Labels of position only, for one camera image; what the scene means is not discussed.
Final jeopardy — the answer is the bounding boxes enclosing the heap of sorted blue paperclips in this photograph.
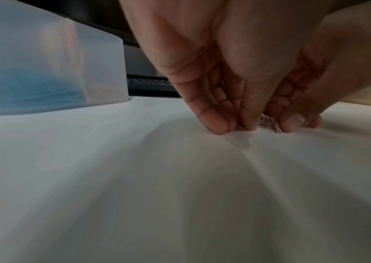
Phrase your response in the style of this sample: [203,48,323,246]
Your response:
[0,71,84,109]

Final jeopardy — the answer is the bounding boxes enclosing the black keyboard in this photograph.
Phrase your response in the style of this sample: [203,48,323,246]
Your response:
[126,75,181,98]

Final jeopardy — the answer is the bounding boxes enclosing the person's right hand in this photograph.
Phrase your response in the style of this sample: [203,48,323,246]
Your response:
[263,0,371,134]

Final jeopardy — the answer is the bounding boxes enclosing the person's left hand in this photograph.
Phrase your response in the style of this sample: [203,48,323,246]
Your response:
[118,0,332,136]

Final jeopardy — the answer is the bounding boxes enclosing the translucent plastic divided container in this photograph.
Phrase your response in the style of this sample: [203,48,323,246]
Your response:
[0,0,130,116]

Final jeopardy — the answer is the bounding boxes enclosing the pile of blue pink paperclips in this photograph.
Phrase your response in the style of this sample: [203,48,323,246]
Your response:
[258,114,284,134]

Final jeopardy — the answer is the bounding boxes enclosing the pink paper clips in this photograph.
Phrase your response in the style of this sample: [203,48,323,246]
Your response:
[84,84,128,102]

